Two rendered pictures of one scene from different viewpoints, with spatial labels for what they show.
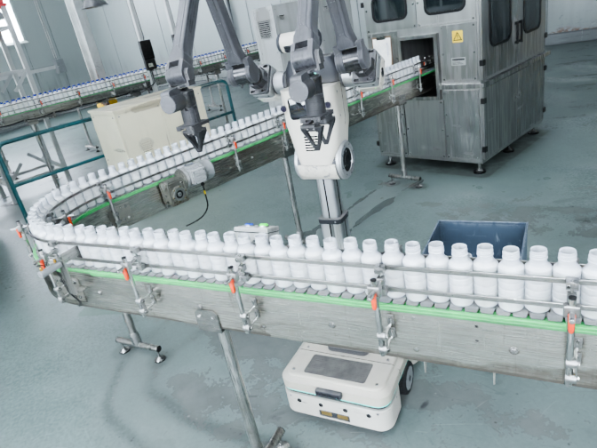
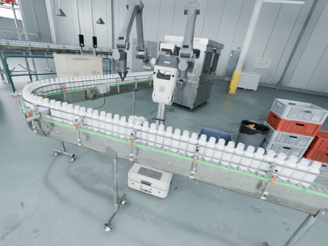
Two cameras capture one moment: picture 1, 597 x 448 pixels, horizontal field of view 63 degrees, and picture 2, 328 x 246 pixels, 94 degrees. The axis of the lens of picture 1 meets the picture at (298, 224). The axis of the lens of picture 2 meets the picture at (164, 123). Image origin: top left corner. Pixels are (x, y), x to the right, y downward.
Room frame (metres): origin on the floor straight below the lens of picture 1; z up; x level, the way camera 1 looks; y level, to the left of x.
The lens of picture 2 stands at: (0.39, 0.31, 1.66)
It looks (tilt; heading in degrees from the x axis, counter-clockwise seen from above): 26 degrees down; 342
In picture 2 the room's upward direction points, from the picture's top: 7 degrees clockwise
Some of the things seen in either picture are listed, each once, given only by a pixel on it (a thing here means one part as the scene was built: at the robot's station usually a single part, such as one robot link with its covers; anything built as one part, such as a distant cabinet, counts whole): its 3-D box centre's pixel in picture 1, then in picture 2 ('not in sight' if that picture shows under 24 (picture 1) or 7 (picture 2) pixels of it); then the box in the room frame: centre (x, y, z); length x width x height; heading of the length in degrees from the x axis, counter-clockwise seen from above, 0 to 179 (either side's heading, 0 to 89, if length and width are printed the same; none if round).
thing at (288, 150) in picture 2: not in sight; (279, 144); (2.09, -2.49, 0.33); 0.61 x 0.41 x 0.22; 65
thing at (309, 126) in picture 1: (316, 133); (180, 85); (1.39, -0.10, 1.44); 0.07 x 0.07 x 0.09; 59
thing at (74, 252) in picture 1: (69, 282); (42, 125); (1.76, 0.93, 0.96); 0.23 x 0.10 x 0.27; 149
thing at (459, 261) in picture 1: (460, 275); (228, 153); (1.08, -0.38, 1.08); 0.06 x 0.06 x 0.17
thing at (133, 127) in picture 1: (160, 148); (81, 76); (5.68, 1.41, 0.59); 1.10 x 0.62 x 1.18; 131
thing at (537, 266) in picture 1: (537, 279); (256, 159); (0.99, -0.54, 1.08); 0.06 x 0.06 x 0.17
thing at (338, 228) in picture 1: (339, 254); (159, 132); (1.97, -0.16, 0.74); 0.11 x 0.11 x 0.40; 59
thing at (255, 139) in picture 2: not in sight; (248, 140); (2.28, -1.97, 0.32); 0.45 x 0.45 x 0.64
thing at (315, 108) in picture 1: (315, 107); (182, 74); (1.41, -0.11, 1.51); 0.10 x 0.07 x 0.07; 149
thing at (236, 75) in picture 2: not in sight; (234, 82); (7.03, -5.25, 0.55); 0.40 x 0.40 x 1.10; 59
